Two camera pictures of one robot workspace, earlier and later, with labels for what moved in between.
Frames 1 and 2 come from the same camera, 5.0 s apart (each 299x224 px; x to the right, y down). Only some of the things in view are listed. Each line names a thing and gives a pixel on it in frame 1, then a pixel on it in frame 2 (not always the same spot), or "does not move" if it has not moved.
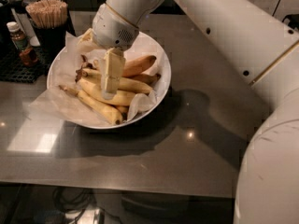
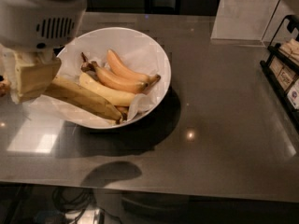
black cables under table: x=68 y=199 does not move
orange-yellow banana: x=137 y=65 to x=119 y=82
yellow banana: x=93 y=77 to x=84 y=96
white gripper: x=112 y=30 to x=37 y=22
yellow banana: x=92 y=85 does not move
